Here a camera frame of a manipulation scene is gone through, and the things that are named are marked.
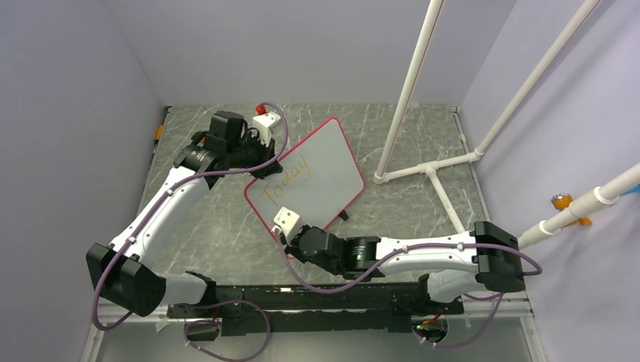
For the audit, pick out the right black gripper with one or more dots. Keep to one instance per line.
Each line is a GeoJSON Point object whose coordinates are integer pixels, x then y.
{"type": "Point", "coordinates": [293, 247]}

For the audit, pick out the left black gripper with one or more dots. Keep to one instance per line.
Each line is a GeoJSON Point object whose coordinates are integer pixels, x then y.
{"type": "Point", "coordinates": [266, 153]}

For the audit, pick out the red-framed whiteboard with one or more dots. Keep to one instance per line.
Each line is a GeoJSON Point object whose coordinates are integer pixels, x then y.
{"type": "Point", "coordinates": [320, 179]}

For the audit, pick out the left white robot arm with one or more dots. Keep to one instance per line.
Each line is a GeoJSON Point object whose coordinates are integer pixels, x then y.
{"type": "Point", "coordinates": [122, 272]}

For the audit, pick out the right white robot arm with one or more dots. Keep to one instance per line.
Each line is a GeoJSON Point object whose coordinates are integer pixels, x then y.
{"type": "Point", "coordinates": [484, 258]}

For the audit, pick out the orange tool at edge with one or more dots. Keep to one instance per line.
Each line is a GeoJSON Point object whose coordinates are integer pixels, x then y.
{"type": "Point", "coordinates": [158, 134]}

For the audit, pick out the white PVC pipe right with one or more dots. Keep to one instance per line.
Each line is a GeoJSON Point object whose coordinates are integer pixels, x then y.
{"type": "Point", "coordinates": [600, 198]}

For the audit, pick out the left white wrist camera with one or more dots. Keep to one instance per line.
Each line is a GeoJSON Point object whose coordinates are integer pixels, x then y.
{"type": "Point", "coordinates": [264, 123]}

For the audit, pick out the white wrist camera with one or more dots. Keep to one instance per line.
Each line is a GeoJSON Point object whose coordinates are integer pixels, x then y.
{"type": "Point", "coordinates": [264, 123]}
{"type": "Point", "coordinates": [287, 223]}

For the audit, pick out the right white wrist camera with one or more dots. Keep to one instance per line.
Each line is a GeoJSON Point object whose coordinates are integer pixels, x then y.
{"type": "Point", "coordinates": [287, 223]}

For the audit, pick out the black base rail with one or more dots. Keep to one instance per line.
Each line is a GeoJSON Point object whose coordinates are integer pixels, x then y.
{"type": "Point", "coordinates": [392, 307]}

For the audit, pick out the white PVC pipe frame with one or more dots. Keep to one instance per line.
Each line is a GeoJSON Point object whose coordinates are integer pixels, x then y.
{"type": "Point", "coordinates": [453, 40]}

